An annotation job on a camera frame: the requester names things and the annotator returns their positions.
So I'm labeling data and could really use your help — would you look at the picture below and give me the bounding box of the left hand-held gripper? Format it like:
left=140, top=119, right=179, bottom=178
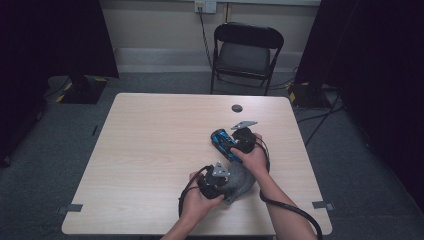
left=197, top=161, right=231, bottom=200

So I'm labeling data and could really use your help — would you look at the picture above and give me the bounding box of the white wall socket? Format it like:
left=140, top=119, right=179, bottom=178
left=194, top=0, right=218, bottom=15

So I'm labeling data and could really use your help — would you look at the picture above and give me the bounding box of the black folding chair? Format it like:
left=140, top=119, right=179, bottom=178
left=209, top=21, right=285, bottom=97

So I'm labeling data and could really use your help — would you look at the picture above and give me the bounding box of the grey tape piece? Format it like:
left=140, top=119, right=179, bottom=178
left=56, top=203, right=84, bottom=215
left=312, top=200, right=336, bottom=212

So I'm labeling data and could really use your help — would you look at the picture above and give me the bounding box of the person's right hand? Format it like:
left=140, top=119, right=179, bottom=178
left=230, top=133, right=271, bottom=181

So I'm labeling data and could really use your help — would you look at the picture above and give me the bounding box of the black curtain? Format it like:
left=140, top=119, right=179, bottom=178
left=294, top=0, right=424, bottom=212
left=0, top=0, right=120, bottom=168

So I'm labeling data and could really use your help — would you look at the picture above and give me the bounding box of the black stand base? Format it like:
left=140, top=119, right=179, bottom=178
left=287, top=81, right=332, bottom=110
left=59, top=74, right=109, bottom=105

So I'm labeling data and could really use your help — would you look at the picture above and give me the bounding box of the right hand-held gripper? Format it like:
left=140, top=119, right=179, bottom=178
left=230, top=120, right=259, bottom=155

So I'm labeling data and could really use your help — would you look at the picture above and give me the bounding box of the person's left hand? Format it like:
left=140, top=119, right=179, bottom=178
left=181, top=171, right=225, bottom=223

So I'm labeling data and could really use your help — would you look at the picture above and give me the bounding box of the blue toy car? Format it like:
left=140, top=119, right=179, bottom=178
left=210, top=128, right=245, bottom=165

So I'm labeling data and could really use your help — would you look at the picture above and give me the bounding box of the grey cloth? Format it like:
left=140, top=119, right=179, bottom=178
left=219, top=161, right=257, bottom=205

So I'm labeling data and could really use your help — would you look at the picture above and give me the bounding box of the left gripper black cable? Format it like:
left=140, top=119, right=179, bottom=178
left=177, top=164, right=215, bottom=220

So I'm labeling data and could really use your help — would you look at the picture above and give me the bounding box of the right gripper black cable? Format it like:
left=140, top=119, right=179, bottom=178
left=254, top=135, right=324, bottom=240

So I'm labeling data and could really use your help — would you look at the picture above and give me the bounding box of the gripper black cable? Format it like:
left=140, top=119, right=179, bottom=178
left=177, top=164, right=215, bottom=220
left=254, top=135, right=324, bottom=240

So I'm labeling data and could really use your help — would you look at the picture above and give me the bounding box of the black socket cable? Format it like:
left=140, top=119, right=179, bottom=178
left=198, top=6, right=215, bottom=68

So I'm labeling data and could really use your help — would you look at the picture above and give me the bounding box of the black floor cable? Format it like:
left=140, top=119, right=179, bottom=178
left=304, top=92, right=342, bottom=148
left=295, top=103, right=346, bottom=124

